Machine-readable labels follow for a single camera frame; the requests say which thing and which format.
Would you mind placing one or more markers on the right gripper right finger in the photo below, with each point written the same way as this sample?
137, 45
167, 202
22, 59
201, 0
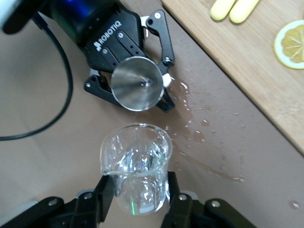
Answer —
183, 209

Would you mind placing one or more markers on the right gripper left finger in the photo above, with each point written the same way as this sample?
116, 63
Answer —
83, 209

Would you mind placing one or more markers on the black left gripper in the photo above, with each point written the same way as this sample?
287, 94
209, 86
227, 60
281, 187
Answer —
107, 31

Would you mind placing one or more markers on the steel jigger measuring cup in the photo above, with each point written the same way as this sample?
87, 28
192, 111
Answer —
133, 83

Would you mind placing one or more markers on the clear glass beaker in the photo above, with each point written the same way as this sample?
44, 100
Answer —
135, 166

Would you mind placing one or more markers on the large spilled liquid puddle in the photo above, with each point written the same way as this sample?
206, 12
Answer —
180, 95

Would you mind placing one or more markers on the brown table cover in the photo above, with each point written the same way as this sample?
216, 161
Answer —
35, 166

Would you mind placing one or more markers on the yellow plastic knife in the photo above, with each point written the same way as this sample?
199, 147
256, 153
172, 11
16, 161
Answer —
222, 9

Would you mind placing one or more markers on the wooden cutting board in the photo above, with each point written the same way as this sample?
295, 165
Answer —
237, 59

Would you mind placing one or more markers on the yellow plastic fork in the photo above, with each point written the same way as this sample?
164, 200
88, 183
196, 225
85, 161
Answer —
244, 10

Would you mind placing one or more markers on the lemon slice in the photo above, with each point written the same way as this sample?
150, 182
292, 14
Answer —
292, 45

